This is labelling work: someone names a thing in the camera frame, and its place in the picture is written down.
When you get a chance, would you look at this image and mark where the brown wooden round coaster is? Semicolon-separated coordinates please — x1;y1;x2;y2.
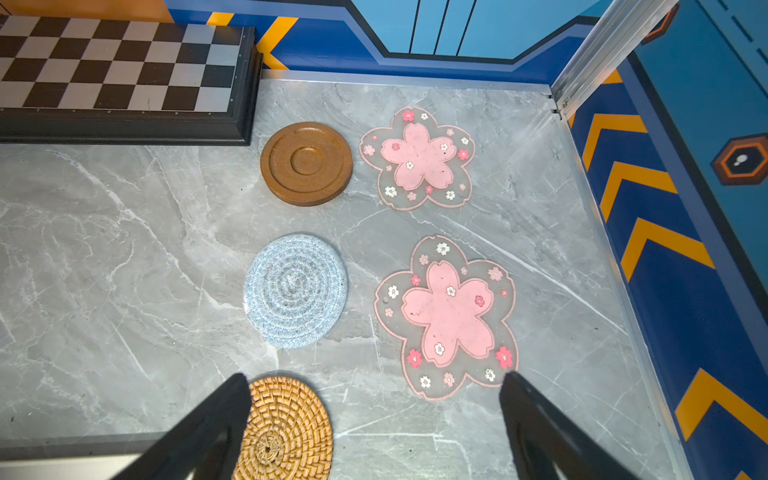
260;122;354;207

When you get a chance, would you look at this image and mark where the tan rattan round coaster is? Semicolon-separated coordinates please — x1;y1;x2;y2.
233;376;333;479

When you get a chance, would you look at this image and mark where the light blue woven coaster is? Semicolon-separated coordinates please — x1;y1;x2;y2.
243;233;349;350

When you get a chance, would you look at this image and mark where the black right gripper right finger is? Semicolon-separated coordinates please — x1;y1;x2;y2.
499;372;637;479

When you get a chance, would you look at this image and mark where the black white chessboard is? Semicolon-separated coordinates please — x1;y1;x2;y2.
1;16;262;145

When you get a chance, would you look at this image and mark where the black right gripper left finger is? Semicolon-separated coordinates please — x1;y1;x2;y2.
115;373;252;479

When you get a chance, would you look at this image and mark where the aluminium right corner post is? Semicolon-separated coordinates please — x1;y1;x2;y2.
551;0;677;119

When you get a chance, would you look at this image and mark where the pink flower coaster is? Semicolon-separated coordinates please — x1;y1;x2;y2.
373;235;519;401
359;106;476;211

